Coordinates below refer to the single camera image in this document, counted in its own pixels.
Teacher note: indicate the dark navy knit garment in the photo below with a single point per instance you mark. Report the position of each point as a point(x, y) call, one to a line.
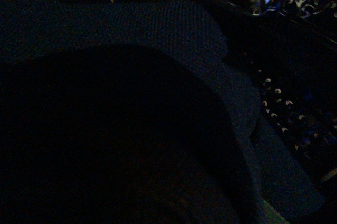
point(126, 113)

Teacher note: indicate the steel washing machine drum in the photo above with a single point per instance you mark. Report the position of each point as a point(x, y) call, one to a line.
point(292, 64)

